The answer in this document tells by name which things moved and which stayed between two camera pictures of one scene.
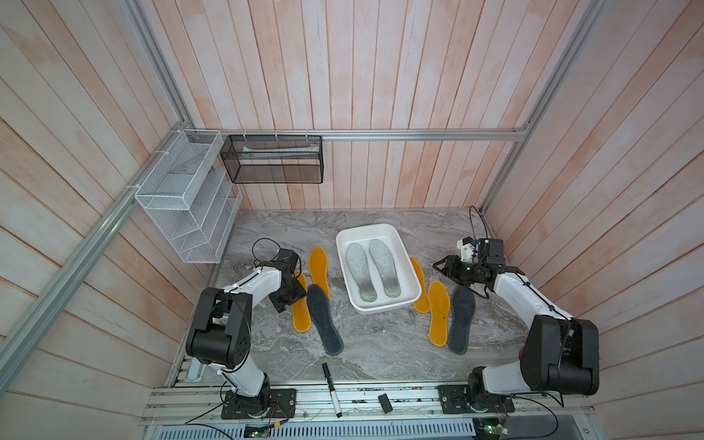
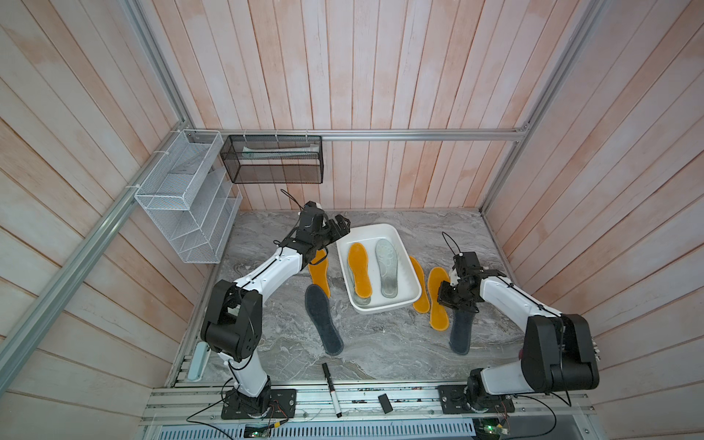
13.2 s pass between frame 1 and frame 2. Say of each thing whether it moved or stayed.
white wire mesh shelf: stayed
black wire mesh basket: stayed
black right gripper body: moved
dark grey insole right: stayed
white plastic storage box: stayed
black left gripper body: moved
